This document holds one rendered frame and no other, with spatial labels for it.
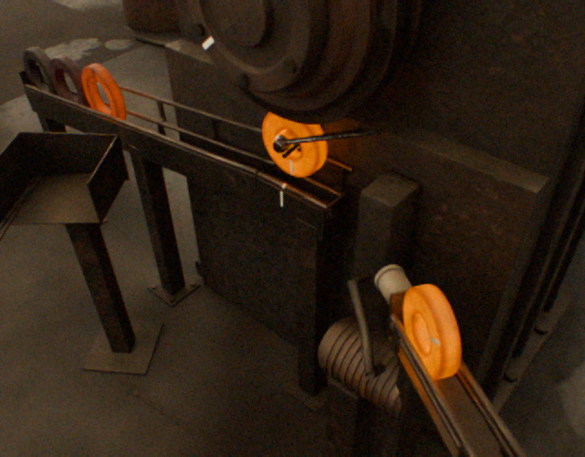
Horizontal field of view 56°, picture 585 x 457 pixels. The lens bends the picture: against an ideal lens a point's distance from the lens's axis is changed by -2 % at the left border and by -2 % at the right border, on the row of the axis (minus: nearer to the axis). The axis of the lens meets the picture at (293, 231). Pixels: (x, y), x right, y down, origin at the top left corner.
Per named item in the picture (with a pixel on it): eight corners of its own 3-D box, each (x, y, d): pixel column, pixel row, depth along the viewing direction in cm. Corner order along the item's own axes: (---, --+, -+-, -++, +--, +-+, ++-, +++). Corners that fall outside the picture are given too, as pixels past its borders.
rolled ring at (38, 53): (40, 52, 170) (50, 48, 172) (14, 46, 181) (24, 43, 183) (61, 107, 181) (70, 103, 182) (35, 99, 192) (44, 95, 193)
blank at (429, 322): (426, 362, 100) (409, 365, 100) (414, 277, 99) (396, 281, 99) (468, 388, 85) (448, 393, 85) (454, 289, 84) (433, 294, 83)
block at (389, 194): (378, 253, 127) (389, 165, 111) (409, 269, 123) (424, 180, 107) (351, 280, 121) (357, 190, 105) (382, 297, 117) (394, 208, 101)
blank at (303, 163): (267, 96, 118) (256, 102, 116) (325, 110, 109) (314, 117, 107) (277, 160, 127) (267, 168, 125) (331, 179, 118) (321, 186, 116)
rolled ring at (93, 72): (74, 78, 166) (84, 74, 168) (105, 134, 170) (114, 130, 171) (91, 57, 151) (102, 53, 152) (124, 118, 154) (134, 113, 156)
